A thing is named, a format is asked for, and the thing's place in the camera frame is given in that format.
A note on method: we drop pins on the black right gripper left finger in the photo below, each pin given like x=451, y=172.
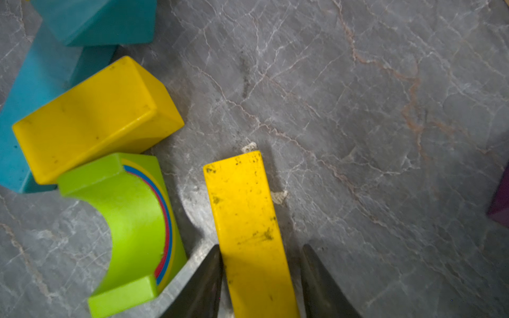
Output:
x=200, y=297

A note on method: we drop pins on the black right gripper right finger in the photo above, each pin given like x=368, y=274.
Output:
x=322, y=295

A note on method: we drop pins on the long yellow block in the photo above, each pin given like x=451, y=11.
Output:
x=256, y=267

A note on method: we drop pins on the green arch block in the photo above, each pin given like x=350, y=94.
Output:
x=147, y=250

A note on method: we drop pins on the purple wedge block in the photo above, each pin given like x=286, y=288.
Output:
x=498, y=210

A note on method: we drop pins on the long teal block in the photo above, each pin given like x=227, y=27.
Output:
x=50, y=70

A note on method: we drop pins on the upright teal block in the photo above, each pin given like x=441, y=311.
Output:
x=99, y=22

